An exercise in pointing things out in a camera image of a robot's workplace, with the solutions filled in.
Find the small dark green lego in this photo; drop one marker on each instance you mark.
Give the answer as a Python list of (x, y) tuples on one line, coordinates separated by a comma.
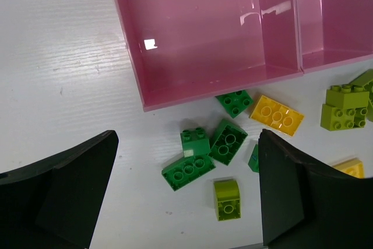
[(195, 142)]

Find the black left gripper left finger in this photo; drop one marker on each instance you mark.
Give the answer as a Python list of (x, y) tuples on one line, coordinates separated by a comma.
[(55, 202)]

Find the dark green square lego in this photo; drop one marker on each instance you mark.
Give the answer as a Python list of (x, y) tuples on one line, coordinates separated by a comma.
[(235, 103)]

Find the small pink bin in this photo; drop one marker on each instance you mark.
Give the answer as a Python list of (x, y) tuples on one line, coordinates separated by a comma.
[(334, 32)]

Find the lime stacked lego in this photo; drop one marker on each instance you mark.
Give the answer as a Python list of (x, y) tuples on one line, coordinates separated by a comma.
[(345, 107)]

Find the lime long lego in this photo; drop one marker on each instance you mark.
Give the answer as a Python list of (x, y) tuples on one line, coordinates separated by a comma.
[(366, 81)]

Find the large pink bin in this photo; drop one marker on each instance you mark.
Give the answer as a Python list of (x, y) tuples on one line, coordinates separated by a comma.
[(184, 50)]

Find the dark green lego right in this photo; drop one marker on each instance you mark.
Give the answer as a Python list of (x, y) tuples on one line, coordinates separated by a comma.
[(253, 161)]

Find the yellow long lego plate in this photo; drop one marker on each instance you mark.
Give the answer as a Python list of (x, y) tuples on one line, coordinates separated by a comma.
[(353, 167)]

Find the yellow short lego brick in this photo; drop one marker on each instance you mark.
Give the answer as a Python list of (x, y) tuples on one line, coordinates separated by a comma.
[(273, 114)]

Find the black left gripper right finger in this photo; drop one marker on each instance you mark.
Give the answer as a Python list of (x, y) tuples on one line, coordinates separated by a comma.
[(306, 203)]

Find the dark green upturned lego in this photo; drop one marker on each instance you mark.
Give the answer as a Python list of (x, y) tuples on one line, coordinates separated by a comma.
[(226, 141)]

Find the dark green long lego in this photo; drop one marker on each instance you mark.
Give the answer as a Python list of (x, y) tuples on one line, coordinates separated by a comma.
[(186, 170)]

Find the lime lego bottom left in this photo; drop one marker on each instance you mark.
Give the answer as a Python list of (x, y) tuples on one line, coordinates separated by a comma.
[(227, 200)]

